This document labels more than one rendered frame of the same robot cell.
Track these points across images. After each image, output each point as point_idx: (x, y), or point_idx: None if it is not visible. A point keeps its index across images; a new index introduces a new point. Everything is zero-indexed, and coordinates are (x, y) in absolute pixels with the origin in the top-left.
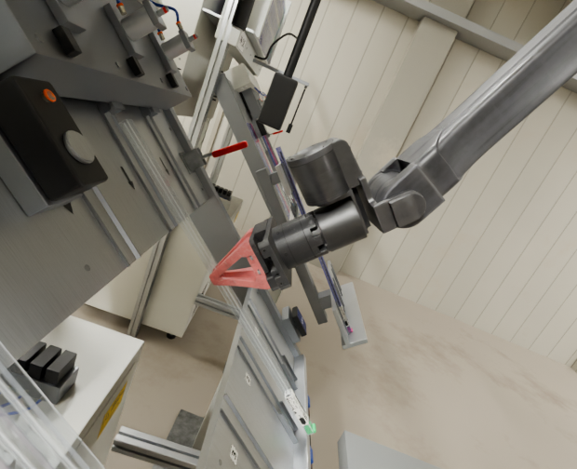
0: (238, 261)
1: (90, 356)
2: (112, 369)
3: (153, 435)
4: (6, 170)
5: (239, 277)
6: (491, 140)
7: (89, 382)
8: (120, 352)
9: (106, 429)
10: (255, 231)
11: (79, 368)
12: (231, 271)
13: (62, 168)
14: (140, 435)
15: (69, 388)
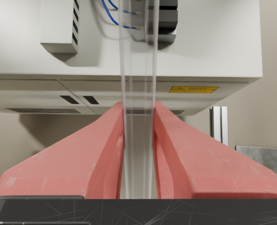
0: None
1: (210, 38)
2: (203, 65)
3: (227, 135)
4: None
5: (110, 187)
6: None
7: (178, 55)
8: (231, 61)
9: (187, 95)
10: (150, 222)
11: (190, 37)
12: (161, 154)
13: None
14: (224, 124)
15: (162, 42)
